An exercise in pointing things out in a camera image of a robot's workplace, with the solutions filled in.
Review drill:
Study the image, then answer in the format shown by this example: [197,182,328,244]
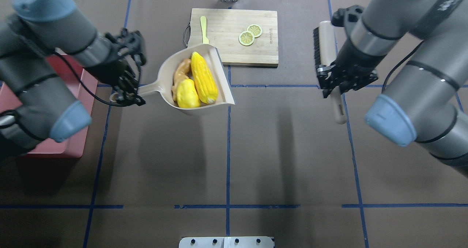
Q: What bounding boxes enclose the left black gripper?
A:
[85,28,147,107]

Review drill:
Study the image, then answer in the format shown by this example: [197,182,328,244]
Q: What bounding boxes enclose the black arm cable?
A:
[0,51,121,142]
[381,40,424,93]

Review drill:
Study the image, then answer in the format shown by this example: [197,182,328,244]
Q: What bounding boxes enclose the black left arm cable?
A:
[0,51,121,142]

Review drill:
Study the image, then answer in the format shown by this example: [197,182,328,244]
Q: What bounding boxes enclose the yellow plastic knife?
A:
[200,16,210,44]

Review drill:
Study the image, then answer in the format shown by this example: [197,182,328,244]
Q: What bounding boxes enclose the bamboo cutting board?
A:
[188,8,279,67]

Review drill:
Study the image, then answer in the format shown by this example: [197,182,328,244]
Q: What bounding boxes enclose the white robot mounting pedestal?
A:
[178,236,275,248]

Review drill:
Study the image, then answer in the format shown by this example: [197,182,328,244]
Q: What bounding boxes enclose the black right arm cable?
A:
[381,40,424,93]

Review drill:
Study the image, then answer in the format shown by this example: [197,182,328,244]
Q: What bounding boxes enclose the lemon slice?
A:
[246,24,263,38]
[238,31,255,46]

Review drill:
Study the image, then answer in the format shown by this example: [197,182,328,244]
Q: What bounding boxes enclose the orange ginger root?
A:
[171,58,192,102]

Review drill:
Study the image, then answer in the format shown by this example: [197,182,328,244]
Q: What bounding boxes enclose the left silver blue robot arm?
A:
[0,0,147,160]

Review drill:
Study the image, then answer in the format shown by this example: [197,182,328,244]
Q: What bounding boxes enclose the yellow potato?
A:
[177,79,201,108]

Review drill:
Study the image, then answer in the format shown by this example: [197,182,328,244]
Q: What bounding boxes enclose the beige plastic dustpan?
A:
[110,43,236,116]

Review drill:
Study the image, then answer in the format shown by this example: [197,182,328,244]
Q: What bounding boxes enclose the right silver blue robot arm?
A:
[314,0,468,176]

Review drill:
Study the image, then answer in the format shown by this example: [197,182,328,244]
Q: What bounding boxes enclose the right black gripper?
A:
[322,5,379,99]

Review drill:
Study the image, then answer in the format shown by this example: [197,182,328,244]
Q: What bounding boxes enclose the yellow corn cob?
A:
[191,51,218,104]

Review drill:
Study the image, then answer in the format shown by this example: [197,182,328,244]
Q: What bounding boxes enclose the lemon slice far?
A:
[246,24,263,38]

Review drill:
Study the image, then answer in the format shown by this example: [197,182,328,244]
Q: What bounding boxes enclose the beige hand brush black bristles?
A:
[314,20,347,125]

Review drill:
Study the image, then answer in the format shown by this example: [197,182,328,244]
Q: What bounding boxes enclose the lemon slice near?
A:
[238,31,255,46]

